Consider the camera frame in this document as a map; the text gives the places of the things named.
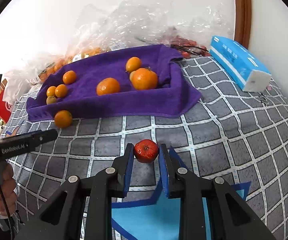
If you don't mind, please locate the blue tissue pack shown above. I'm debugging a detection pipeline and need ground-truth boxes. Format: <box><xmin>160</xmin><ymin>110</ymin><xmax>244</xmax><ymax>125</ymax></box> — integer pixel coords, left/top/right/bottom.
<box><xmin>209</xmin><ymin>36</ymin><xmax>272</xmax><ymax>93</ymax></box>

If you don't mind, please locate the large bumpy orange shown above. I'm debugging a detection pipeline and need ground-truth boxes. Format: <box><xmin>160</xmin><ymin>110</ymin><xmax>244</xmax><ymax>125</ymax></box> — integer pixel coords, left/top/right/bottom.
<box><xmin>62</xmin><ymin>70</ymin><xmax>77</xmax><ymax>85</ymax></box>

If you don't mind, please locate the small yellow green fruit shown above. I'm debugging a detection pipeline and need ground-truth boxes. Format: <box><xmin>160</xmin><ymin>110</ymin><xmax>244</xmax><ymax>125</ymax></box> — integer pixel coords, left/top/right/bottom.
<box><xmin>129</xmin><ymin>71</ymin><xmax>136</xmax><ymax>82</ymax></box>

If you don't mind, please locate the olive brown small fruit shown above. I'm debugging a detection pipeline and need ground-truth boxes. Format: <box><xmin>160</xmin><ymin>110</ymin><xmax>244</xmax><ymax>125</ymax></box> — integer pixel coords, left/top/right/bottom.
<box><xmin>46</xmin><ymin>96</ymin><xmax>57</xmax><ymax>105</ymax></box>

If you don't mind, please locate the red paper shopping bag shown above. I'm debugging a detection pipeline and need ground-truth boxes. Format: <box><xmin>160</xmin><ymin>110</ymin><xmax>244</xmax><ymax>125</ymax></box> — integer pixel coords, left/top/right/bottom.
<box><xmin>0</xmin><ymin>91</ymin><xmax>13</xmax><ymax>123</ymax></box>

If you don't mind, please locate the bag of red tomatoes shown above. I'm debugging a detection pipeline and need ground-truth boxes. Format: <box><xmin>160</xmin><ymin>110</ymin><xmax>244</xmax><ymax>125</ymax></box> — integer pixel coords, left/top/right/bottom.
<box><xmin>159</xmin><ymin>3</ymin><xmax>234</xmax><ymax>51</ymax></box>

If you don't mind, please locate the brown wooden door frame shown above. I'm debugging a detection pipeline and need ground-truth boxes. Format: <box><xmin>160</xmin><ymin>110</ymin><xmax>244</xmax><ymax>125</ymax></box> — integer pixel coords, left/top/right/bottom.
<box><xmin>234</xmin><ymin>0</ymin><xmax>252</xmax><ymax>49</ymax></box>

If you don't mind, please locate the small red tomato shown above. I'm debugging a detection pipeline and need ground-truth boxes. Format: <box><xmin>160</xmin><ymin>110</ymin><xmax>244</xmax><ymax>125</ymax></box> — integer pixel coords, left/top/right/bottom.
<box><xmin>134</xmin><ymin>139</ymin><xmax>159</xmax><ymax>163</ymax></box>

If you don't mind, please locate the medium orange mandarin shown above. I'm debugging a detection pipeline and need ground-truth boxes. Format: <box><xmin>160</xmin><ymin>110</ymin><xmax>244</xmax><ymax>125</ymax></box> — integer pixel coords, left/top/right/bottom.
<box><xmin>96</xmin><ymin>77</ymin><xmax>120</xmax><ymax>96</ymax></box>

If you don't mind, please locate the person's left hand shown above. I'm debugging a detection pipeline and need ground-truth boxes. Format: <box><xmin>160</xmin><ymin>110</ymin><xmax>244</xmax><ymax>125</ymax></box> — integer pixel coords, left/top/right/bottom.
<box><xmin>0</xmin><ymin>163</ymin><xmax>18</xmax><ymax>217</ymax></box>

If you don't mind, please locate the oval yellow kumquat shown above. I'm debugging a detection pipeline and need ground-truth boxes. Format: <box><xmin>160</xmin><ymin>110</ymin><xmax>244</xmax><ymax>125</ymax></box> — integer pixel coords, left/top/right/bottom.
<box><xmin>126</xmin><ymin>57</ymin><xmax>142</xmax><ymax>73</ymax></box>

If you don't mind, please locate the purple towel lined tray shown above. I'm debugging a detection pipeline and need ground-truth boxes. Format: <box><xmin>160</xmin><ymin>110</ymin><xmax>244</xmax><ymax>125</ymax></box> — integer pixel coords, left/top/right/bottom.
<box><xmin>26</xmin><ymin>44</ymin><xmax>201</xmax><ymax>122</ymax></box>

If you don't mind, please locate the small round orange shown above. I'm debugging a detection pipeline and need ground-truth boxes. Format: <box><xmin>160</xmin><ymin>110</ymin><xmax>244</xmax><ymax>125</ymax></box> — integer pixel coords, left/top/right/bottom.
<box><xmin>54</xmin><ymin>110</ymin><xmax>72</xmax><ymax>128</ymax></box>

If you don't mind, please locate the bag of kumquats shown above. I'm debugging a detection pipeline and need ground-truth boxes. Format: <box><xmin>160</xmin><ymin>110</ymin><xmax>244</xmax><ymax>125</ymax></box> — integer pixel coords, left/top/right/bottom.
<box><xmin>65</xmin><ymin>0</ymin><xmax>174</xmax><ymax>58</ymax></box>

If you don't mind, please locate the grey checked table cloth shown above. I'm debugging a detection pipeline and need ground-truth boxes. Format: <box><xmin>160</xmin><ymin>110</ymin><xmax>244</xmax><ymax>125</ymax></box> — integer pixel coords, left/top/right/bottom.
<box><xmin>10</xmin><ymin>57</ymin><xmax>288</xmax><ymax>239</ymax></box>

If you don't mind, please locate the white plastic bag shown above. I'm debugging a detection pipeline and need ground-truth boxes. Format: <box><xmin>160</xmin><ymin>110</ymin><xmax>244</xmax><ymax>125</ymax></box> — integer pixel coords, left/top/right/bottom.
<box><xmin>2</xmin><ymin>74</ymin><xmax>31</xmax><ymax>105</ymax></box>

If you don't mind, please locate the bag of small oranges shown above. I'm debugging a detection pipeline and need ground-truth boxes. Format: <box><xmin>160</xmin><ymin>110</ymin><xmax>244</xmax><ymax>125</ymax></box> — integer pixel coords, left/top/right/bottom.
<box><xmin>6</xmin><ymin>52</ymin><xmax>73</xmax><ymax>86</ymax></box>

